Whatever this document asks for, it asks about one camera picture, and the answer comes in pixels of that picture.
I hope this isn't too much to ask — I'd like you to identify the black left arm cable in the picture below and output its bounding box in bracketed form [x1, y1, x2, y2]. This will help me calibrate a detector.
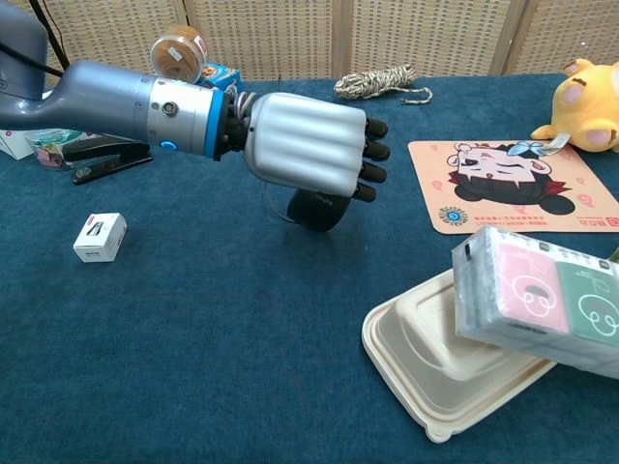
[0, 42, 66, 77]

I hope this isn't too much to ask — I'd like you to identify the black stapler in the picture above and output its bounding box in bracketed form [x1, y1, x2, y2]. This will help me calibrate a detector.
[61, 134, 155, 187]

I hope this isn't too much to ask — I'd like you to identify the twine rope bundle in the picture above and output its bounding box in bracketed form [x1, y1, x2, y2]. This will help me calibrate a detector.
[333, 63, 433, 106]

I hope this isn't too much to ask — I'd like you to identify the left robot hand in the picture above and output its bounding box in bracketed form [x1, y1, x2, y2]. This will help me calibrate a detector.
[220, 91, 391, 202]

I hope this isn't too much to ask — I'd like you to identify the beige takeaway container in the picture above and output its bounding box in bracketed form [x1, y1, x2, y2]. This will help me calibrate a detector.
[361, 268, 558, 444]

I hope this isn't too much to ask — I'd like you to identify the white box with red label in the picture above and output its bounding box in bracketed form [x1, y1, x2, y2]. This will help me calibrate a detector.
[0, 128, 36, 161]

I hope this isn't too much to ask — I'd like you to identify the clear jar of rubber bands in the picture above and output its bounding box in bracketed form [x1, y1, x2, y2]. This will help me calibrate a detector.
[149, 24, 210, 84]

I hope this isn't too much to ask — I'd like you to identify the blue cookie box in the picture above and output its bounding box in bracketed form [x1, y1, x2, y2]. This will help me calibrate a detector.
[195, 62, 245, 97]

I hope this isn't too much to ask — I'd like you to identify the multicolour tissue pack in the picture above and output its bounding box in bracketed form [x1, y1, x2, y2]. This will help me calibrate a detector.
[450, 224, 619, 381]

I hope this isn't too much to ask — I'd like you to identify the black tripod stand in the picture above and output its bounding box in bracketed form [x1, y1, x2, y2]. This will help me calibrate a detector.
[27, 0, 70, 73]

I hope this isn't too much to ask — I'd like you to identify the black computer mouse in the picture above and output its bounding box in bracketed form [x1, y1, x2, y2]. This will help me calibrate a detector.
[285, 188, 351, 234]

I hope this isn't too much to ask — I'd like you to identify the yellow plush toy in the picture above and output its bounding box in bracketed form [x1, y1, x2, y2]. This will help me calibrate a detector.
[530, 57, 619, 155]

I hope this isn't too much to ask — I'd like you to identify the small white staple box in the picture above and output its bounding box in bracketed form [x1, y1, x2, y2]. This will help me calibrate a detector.
[72, 212, 129, 265]

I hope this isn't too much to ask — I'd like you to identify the blue table cloth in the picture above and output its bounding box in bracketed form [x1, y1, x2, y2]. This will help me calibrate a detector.
[0, 72, 619, 464]

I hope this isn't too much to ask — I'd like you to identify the cartoon print mouse pad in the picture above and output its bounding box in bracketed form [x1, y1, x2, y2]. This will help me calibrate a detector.
[406, 139, 619, 237]

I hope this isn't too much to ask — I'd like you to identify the clear jar of colourful clips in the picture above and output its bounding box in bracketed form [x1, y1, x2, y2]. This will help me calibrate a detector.
[24, 128, 101, 171]

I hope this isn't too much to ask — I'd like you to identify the black mouse cable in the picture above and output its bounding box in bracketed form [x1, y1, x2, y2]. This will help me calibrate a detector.
[260, 179, 294, 226]

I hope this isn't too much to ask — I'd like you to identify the woven folding screen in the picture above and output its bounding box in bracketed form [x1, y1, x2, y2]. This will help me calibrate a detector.
[0, 0, 619, 88]

